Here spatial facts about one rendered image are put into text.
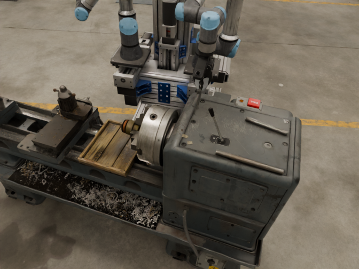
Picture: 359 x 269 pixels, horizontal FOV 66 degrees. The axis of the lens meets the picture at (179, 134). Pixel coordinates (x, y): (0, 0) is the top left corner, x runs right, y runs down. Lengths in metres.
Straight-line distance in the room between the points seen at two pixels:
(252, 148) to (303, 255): 1.44
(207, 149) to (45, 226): 1.72
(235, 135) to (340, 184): 1.92
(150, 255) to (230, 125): 1.33
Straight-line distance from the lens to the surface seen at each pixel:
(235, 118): 1.36
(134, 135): 1.45
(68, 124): 1.79
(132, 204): 1.82
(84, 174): 1.84
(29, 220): 2.65
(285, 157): 1.27
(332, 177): 3.07
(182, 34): 1.96
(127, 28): 1.84
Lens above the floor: 2.15
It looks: 46 degrees down
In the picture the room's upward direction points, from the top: 3 degrees clockwise
